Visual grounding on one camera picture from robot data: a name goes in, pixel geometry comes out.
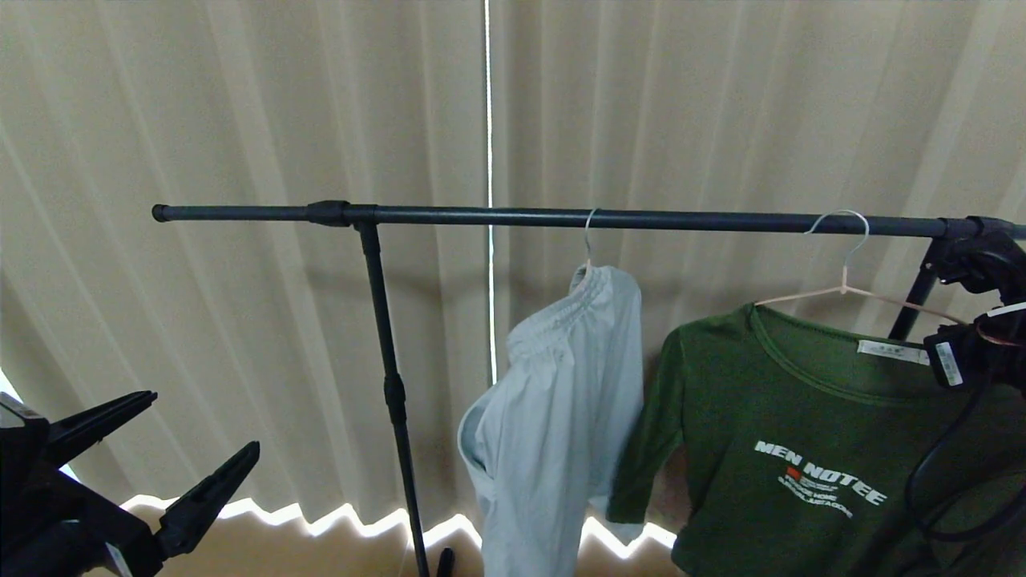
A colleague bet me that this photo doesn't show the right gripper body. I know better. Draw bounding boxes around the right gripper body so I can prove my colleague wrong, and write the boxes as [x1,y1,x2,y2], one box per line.
[923,307,1026,393]

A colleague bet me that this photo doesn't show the pink clothes hanger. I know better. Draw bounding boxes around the pink clothes hanger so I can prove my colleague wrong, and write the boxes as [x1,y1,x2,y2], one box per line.
[581,208,602,280]
[753,209,972,328]

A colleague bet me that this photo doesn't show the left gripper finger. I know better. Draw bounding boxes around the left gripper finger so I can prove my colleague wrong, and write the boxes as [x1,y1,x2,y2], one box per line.
[44,390,159,468]
[152,441,261,560]

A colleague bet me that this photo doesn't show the beige curtain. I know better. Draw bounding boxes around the beige curtain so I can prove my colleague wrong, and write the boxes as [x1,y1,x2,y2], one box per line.
[0,0,1026,554]

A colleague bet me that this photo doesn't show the black clothes rack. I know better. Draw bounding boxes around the black clothes rack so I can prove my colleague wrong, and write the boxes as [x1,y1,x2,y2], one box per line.
[152,200,1026,577]

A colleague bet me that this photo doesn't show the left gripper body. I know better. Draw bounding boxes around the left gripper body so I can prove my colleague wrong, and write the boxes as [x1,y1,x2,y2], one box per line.
[0,449,167,577]

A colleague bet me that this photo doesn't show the green garment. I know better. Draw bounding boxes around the green garment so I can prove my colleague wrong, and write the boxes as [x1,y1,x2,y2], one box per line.
[605,303,1026,577]

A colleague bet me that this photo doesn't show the pale grey shorts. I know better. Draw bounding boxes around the pale grey shorts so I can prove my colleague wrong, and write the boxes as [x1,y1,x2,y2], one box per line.
[457,263,647,577]

